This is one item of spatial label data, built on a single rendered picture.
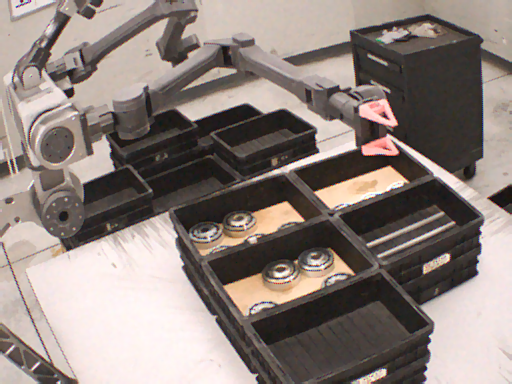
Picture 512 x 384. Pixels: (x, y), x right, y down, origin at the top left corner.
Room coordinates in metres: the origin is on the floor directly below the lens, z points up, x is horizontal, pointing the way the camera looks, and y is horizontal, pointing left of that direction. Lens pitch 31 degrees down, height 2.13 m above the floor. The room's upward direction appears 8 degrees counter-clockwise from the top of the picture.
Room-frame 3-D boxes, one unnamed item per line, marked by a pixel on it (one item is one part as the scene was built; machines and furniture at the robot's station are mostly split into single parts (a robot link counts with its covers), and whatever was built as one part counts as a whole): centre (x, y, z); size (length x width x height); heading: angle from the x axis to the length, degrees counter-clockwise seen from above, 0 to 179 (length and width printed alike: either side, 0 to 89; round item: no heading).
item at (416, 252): (1.73, -0.44, 0.92); 0.40 x 0.30 x 0.02; 109
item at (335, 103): (1.41, -0.21, 1.45); 0.07 x 0.07 x 0.06; 25
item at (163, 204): (2.89, 0.30, 0.31); 0.40 x 0.30 x 0.34; 115
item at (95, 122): (1.53, 0.35, 1.45); 0.09 x 0.08 x 0.12; 25
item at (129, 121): (1.55, 0.27, 1.44); 0.10 x 0.09 x 0.05; 115
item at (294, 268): (1.67, -0.04, 0.86); 0.10 x 0.10 x 0.01
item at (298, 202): (1.88, 0.04, 0.87); 0.40 x 0.30 x 0.11; 109
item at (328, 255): (1.70, -0.14, 0.86); 0.10 x 0.10 x 0.01
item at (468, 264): (1.73, -0.44, 0.76); 0.40 x 0.30 x 0.12; 109
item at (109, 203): (2.71, 0.66, 0.37); 0.40 x 0.30 x 0.45; 115
